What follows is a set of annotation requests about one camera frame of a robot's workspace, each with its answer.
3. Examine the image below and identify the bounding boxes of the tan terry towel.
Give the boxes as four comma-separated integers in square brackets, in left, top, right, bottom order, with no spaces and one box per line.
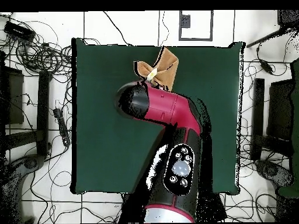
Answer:
[133,45,179,92]

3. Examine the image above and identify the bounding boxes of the black flat case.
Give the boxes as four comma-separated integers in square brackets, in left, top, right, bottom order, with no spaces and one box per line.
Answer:
[267,79,295,141]
[0,66,25,125]

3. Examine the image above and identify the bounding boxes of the small grey square plate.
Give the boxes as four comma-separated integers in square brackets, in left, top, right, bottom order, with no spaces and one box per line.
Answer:
[180,14,191,29]

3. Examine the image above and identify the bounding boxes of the dark green table cloth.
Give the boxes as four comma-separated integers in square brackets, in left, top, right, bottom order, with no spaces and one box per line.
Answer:
[71,37,245,195]

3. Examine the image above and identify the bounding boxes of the black stand bar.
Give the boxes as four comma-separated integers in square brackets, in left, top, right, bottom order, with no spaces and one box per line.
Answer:
[36,71,51,157]
[251,78,265,162]

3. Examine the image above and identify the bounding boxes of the black power adapter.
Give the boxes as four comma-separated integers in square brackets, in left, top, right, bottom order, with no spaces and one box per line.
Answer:
[258,58,274,75]

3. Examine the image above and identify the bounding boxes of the black power strip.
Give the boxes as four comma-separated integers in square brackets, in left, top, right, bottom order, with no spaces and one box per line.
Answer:
[53,107,71,148]

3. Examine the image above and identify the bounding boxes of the black tripod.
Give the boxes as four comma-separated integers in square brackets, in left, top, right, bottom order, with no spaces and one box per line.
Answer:
[246,10,299,48]

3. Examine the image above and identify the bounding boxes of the black box on floor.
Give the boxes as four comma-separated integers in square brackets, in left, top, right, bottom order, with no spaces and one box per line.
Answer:
[4,20,36,43]

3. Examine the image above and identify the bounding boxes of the grey floor frame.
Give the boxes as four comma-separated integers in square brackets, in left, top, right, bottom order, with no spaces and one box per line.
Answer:
[178,10,214,42]

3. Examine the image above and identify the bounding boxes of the tangled black cables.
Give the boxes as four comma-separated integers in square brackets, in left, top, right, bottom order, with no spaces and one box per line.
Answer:
[0,13,73,78]

